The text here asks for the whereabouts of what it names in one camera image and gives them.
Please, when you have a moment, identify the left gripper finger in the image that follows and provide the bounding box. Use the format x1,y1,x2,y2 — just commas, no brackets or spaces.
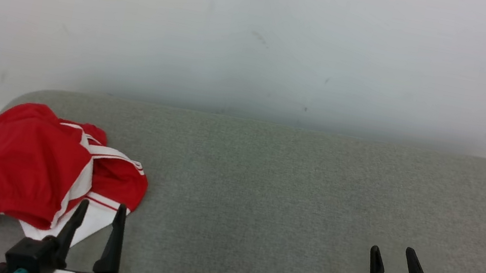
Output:
49,195,90,273
93,202,131,273

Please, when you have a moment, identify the red white basketball jersey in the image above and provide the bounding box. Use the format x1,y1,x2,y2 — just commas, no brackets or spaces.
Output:
15,114,158,258

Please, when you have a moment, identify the red shorts white waistband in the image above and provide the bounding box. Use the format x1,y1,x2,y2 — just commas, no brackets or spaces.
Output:
0,96,105,249

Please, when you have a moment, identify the grey fabric sofa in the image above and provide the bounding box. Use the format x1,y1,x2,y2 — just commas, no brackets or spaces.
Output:
0,73,486,273

